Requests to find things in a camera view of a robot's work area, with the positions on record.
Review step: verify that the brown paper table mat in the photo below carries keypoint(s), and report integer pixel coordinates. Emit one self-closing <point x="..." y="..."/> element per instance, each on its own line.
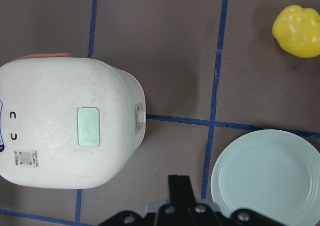
<point x="211" y="71"/>

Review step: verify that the white rice cooker orange handle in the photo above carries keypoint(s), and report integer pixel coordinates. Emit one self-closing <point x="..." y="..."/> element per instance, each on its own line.
<point x="67" y="123"/>

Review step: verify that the yellow toy bell pepper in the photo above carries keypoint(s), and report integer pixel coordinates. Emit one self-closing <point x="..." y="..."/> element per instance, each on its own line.
<point x="297" y="31"/>

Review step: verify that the right green plate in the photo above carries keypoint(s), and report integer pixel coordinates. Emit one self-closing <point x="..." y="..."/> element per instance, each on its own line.
<point x="273" y="172"/>

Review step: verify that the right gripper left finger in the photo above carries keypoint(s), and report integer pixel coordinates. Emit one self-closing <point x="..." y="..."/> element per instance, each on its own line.
<point x="175" y="200"/>

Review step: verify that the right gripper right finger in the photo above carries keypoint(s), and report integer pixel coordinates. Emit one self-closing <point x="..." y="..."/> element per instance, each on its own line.
<point x="187" y="202"/>

